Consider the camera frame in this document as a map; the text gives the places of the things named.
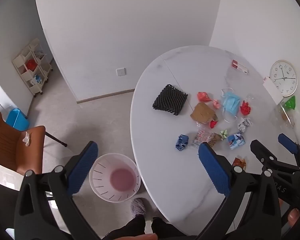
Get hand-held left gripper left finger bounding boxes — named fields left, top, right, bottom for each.
left=14, top=141, right=100, bottom=240

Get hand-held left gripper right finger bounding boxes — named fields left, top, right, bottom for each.
left=198, top=142, right=282, bottom=240

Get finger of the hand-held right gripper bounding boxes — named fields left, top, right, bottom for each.
left=277, top=133, right=300, bottom=170
left=250, top=140, right=298, bottom=178

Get white plastic waste bin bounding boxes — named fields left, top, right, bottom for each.
left=89, top=153, right=141, bottom=203

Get red and yellow wrapper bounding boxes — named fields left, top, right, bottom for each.
left=232, top=157, right=247, bottom=172

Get blue white snack packet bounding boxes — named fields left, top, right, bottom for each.
left=227, top=132, right=246, bottom=150

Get brown patterned wrapper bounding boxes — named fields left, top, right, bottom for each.
left=208, top=133, right=223, bottom=147

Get white paper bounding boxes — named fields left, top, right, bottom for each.
left=237, top=117, right=253, bottom=132

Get clear printed wrapper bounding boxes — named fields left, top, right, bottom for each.
left=191, top=129, right=212, bottom=148

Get blue wrapper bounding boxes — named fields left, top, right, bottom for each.
left=175, top=134, right=189, bottom=152

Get blue face mask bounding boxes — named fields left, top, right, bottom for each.
left=220, top=87, right=242, bottom=123

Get brown cardboard piece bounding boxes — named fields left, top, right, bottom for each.
left=190, top=102, right=218, bottom=124

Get red plastic wrapper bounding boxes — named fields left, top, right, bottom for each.
left=197, top=92, right=212, bottom=103

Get black foam mesh pad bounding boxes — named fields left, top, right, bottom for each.
left=152, top=84, right=188, bottom=117

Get person's right hand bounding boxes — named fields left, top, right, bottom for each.
left=277, top=197, right=300, bottom=230

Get person's left hand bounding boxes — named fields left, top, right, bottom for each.
left=114, top=233, right=158, bottom=240

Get clear plastic container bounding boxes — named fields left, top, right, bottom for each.
left=272, top=104, right=297, bottom=128

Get green plastic bag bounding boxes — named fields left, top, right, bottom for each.
left=284, top=95, right=297, bottom=110

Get white card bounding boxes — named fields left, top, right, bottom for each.
left=262, top=76, right=283, bottom=105

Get round white clock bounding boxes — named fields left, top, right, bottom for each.
left=269, top=60, right=298, bottom=97

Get grey knitted slipper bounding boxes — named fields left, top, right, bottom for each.
left=130, top=197, right=148, bottom=217

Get brown leather chair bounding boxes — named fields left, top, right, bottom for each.
left=0, top=109, right=68, bottom=177

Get person's black trousers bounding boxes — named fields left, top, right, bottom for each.
left=110, top=215, right=188, bottom=240

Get blue plastic bin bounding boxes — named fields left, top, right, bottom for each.
left=6, top=108, right=30, bottom=131

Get red and white box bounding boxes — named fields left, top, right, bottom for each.
left=231, top=59, right=250, bottom=75

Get cream storage cart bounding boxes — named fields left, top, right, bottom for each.
left=12, top=38, right=52, bottom=97

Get red bag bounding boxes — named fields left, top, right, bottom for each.
left=25, top=59, right=37, bottom=71

